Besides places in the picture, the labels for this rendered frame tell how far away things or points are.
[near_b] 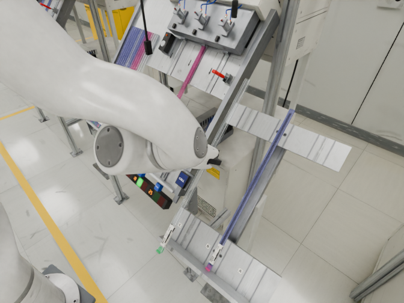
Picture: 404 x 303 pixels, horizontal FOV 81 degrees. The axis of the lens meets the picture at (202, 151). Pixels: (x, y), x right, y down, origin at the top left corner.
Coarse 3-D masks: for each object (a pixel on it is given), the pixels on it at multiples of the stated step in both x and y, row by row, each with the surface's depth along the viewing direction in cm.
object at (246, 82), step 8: (248, 80) 61; (240, 88) 61; (240, 96) 61; (232, 104) 62; (232, 112) 61; (224, 120) 62; (224, 128) 61; (216, 136) 62; (216, 144) 61; (200, 176) 62; (192, 184) 62; (192, 192) 62; (184, 200) 62; (184, 208) 62; (176, 216) 62; (176, 224) 62; (160, 248) 62
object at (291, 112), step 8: (288, 112) 66; (288, 120) 66; (280, 128) 66; (280, 136) 66; (272, 144) 66; (272, 152) 66; (264, 160) 66; (264, 168) 66; (256, 176) 66; (256, 184) 67; (248, 192) 66; (240, 208) 66; (232, 224) 66; (224, 240) 67; (208, 264) 67
